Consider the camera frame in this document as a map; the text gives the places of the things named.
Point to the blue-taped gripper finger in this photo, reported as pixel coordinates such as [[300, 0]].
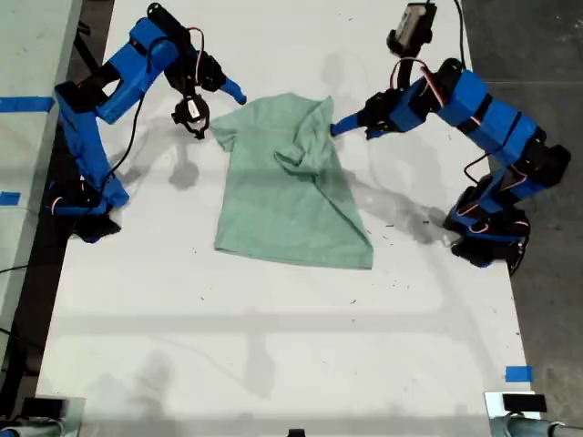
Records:
[[375, 133], [231, 94], [234, 87], [348, 124]]

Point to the pale green T-shirt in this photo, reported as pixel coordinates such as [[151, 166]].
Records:
[[282, 218]]

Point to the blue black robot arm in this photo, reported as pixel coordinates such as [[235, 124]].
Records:
[[132, 77], [473, 104]]

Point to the black metal strut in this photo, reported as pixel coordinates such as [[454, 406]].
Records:
[[87, 47]]

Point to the pale grey side table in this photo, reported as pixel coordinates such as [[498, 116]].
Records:
[[32, 45]]

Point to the long blue tape strip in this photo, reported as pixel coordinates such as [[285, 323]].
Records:
[[23, 104]]

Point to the square blue tape piece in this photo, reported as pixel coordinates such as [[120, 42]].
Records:
[[518, 374]]

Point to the white metal plate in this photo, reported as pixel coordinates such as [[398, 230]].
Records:
[[494, 403]]

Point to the small black box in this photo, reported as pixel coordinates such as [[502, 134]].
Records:
[[43, 407], [524, 403]]

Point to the small black clamp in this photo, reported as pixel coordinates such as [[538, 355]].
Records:
[[296, 433]]

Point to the grey tube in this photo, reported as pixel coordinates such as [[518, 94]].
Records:
[[32, 430], [533, 428]]

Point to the grey metal plate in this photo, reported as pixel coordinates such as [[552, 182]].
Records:
[[75, 416]]

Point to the black camera stalk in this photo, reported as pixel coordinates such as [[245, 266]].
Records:
[[190, 88], [410, 61]]

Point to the black camera box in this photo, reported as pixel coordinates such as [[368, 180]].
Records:
[[410, 25], [191, 114]]

